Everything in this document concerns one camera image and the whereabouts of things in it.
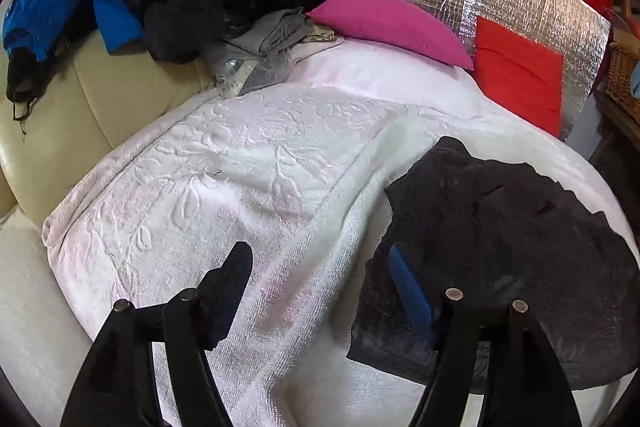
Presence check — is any red square cushion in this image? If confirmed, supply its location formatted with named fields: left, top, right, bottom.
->
left=474, top=17, right=563, bottom=138

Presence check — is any grey clothes pile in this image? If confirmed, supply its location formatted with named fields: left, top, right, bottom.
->
left=203, top=9, right=344, bottom=100

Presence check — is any cream leather sofa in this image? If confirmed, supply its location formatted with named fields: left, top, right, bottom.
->
left=1, top=32, right=214, bottom=426

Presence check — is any wooden side shelf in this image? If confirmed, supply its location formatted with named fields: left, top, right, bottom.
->
left=589, top=90, right=639, bottom=237

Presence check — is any black quilted jacket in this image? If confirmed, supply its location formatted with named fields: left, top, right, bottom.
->
left=348, top=136, right=639, bottom=390

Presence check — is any magenta pillow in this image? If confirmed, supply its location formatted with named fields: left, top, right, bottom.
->
left=307, top=0, right=474, bottom=70

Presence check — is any white pink embossed blanket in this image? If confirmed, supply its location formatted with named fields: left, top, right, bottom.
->
left=42, top=40, right=631, bottom=426

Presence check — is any wicker basket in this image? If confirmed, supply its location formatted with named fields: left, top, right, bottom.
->
left=605, top=42, right=639, bottom=122

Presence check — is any blue jacket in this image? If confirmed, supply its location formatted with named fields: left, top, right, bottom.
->
left=2, top=0, right=143, bottom=62

